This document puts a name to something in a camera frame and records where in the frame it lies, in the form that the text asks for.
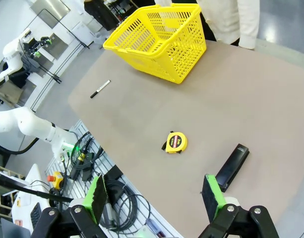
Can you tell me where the black background robot gripper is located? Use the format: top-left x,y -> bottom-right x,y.
24,36 -> 54,59

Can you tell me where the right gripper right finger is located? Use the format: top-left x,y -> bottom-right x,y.
198,173 -> 279,238

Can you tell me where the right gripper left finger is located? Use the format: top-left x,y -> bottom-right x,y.
30,173 -> 109,238

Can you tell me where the person left forearm white sleeve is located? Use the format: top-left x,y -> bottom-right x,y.
237,0 -> 260,50

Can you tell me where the person in black clothes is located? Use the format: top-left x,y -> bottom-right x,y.
83,0 -> 121,32

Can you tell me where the yellow plastic shopping basket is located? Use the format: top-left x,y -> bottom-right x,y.
102,2 -> 207,84

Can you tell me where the person torso white top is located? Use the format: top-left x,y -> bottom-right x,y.
154,0 -> 260,50

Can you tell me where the black power adapter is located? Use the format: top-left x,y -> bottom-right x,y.
102,165 -> 123,184

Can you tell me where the black rectangular bar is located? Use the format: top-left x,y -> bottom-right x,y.
215,143 -> 250,193

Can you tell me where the yellow emergency stop button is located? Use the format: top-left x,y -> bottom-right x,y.
47,171 -> 65,189

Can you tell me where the white cabinet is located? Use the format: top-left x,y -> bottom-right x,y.
72,21 -> 104,46

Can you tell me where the grey slotted mounting plate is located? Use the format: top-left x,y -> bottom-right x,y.
44,119 -> 183,238

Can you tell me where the cardboard box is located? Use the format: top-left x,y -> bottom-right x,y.
0,81 -> 25,108

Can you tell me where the black boom rod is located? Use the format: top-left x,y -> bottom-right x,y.
0,177 -> 74,203

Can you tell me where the black keyboard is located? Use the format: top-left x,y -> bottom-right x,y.
29,202 -> 43,229

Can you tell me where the yellow tape measure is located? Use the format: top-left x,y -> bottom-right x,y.
161,130 -> 188,155

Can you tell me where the black white marker pen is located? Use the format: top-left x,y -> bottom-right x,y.
90,79 -> 111,99

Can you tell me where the grey laptop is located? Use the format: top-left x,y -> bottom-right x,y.
0,217 -> 31,238

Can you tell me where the black coiled cable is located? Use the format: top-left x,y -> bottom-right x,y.
102,178 -> 152,233

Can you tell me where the stainless steel wall panel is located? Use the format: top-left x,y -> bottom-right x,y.
30,0 -> 71,28

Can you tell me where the black metal frame rack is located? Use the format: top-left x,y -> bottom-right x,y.
24,8 -> 91,84

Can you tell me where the black cable bundle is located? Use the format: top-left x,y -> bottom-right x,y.
70,132 -> 104,178

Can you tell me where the clear handle screwdriver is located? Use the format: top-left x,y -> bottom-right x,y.
145,218 -> 167,238

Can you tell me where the wooden frame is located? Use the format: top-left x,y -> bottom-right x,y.
0,165 -> 26,217

